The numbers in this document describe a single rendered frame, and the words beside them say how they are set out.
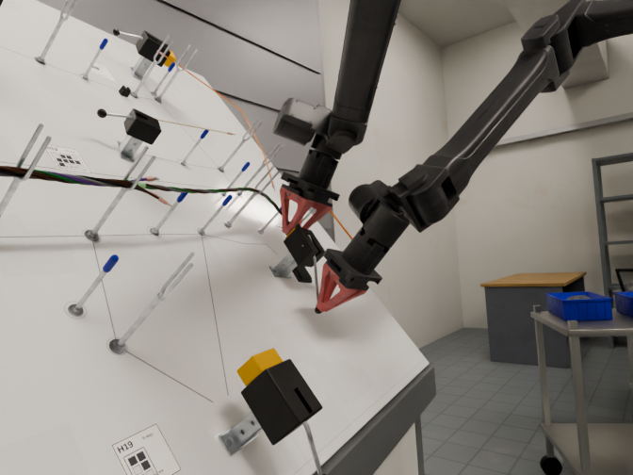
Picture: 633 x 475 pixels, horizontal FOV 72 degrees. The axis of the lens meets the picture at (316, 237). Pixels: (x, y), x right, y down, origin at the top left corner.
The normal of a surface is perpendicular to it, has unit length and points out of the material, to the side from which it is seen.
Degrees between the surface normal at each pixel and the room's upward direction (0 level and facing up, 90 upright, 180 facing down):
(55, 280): 53
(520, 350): 90
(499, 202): 90
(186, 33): 90
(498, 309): 90
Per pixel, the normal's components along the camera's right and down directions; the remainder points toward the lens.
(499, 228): -0.62, 0.01
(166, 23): 0.78, -0.08
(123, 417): 0.65, -0.66
